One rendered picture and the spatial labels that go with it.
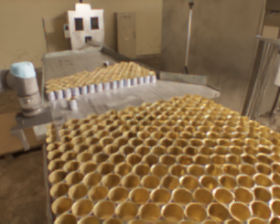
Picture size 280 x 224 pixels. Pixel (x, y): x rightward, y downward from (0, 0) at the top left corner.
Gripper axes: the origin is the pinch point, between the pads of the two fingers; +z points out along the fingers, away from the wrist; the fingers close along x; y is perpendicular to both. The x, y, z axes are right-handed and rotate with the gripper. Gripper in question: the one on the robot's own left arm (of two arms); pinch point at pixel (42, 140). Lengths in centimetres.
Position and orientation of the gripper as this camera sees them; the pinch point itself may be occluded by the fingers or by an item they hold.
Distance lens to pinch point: 81.4
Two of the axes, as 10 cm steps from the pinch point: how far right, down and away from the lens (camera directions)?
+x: 9.0, -2.1, 3.9
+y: 4.5, 3.9, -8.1
